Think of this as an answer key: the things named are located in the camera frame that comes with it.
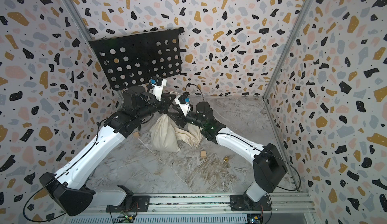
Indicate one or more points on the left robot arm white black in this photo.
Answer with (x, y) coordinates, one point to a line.
(68, 188)

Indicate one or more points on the left green circuit board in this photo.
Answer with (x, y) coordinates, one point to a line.
(127, 218)

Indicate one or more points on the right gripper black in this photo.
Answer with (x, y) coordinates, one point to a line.
(179, 117)

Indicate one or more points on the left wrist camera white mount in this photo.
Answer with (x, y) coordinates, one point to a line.
(157, 84)

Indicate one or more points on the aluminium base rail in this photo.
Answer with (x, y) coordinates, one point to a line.
(213, 208)

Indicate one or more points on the right green circuit board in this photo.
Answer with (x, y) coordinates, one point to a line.
(254, 219)

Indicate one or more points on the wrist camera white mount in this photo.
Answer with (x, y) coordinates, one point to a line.
(182, 104)
(157, 84)

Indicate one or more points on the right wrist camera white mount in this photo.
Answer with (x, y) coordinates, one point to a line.
(182, 104)

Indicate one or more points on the black perforated music stand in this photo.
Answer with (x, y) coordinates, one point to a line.
(135, 59)

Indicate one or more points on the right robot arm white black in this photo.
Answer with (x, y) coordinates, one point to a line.
(268, 166)

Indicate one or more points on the green circuit board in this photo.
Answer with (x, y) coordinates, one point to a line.
(127, 218)
(254, 219)

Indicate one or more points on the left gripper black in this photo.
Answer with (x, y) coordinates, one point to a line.
(166, 102)

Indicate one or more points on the cream soil bag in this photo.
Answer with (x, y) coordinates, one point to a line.
(165, 135)

